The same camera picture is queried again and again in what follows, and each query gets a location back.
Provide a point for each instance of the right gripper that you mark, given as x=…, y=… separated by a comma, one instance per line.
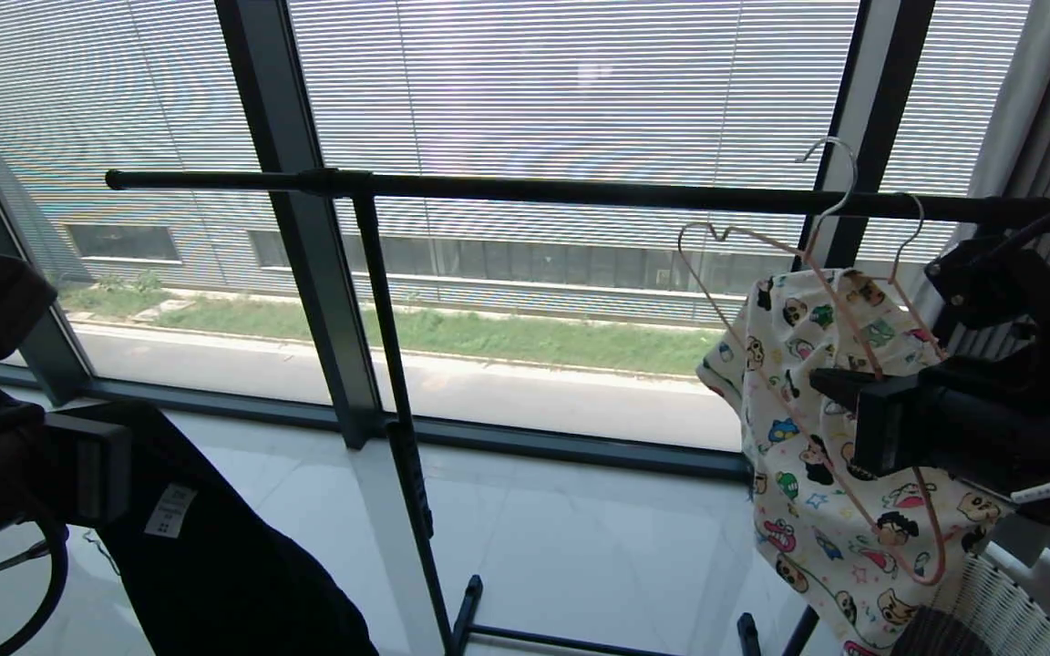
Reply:
x=962, y=428

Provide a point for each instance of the window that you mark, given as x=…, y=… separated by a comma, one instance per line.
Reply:
x=288, y=137

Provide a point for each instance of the pink clothes hanger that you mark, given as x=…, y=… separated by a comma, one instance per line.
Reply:
x=838, y=310
x=921, y=323

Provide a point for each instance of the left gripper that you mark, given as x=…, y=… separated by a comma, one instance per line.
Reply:
x=78, y=469

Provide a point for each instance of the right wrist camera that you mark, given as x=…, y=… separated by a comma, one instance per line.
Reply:
x=1008, y=282

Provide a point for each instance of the black clothes rack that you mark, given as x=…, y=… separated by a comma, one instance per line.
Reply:
x=580, y=191

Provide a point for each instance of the cream printed shorts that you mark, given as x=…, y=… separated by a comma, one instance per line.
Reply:
x=817, y=547

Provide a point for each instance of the white laundry basket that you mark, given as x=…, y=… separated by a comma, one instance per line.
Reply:
x=990, y=610

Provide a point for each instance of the black garment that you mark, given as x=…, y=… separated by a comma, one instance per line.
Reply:
x=215, y=565

